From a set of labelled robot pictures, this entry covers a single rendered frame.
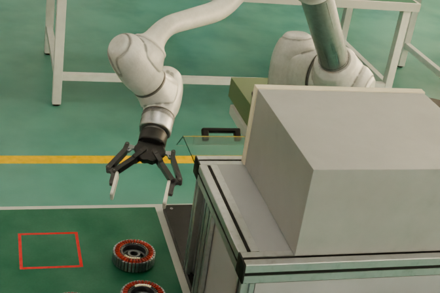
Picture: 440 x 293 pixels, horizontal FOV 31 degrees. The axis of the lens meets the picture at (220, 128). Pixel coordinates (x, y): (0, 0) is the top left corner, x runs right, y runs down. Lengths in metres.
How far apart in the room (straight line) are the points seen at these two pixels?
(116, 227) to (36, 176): 1.73
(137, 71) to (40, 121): 2.46
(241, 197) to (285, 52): 1.16
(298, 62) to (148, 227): 0.90
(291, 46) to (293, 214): 1.31
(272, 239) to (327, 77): 1.17
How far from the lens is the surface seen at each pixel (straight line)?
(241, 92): 3.04
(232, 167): 1.90
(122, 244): 2.16
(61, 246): 2.20
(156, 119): 2.13
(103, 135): 4.41
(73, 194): 3.85
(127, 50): 2.06
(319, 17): 2.50
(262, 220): 1.72
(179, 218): 2.32
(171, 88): 2.17
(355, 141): 1.67
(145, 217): 2.34
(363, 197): 1.61
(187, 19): 2.21
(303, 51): 2.86
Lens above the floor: 2.02
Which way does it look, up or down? 26 degrees down
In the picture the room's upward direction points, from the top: 9 degrees clockwise
